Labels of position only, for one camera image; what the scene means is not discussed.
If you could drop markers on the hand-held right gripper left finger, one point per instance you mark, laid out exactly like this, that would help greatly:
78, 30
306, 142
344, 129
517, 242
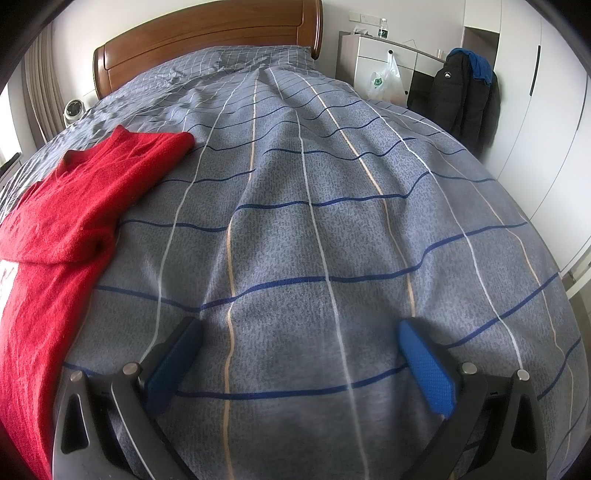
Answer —
173, 364

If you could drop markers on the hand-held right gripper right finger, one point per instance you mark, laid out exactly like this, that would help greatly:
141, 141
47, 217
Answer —
427, 369

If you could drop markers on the red sweater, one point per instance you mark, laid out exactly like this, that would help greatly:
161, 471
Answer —
60, 221

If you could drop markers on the bed with grey checked cover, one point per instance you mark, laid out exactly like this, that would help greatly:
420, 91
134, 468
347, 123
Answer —
323, 230

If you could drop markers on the white round fan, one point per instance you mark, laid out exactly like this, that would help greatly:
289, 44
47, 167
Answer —
74, 111

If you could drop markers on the black jacket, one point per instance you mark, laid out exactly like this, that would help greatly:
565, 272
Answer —
457, 97

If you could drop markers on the white plastic bag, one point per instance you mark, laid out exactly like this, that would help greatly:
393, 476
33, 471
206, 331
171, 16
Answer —
383, 83

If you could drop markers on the white wardrobe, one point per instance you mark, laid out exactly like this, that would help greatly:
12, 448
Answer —
540, 92

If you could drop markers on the blue garment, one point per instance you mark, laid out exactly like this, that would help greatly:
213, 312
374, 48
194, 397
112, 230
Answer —
480, 64

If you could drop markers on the beige curtain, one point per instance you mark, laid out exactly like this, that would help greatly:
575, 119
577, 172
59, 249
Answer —
44, 83

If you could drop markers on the white dresser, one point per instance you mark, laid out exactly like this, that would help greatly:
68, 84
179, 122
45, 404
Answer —
369, 50

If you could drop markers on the wooden headboard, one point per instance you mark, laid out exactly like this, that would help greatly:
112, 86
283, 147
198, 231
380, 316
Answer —
207, 32

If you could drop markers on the plastic bottle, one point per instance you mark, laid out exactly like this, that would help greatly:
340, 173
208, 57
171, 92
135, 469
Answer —
383, 30

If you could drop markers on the white wall socket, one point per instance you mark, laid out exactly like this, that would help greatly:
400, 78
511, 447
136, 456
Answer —
362, 18

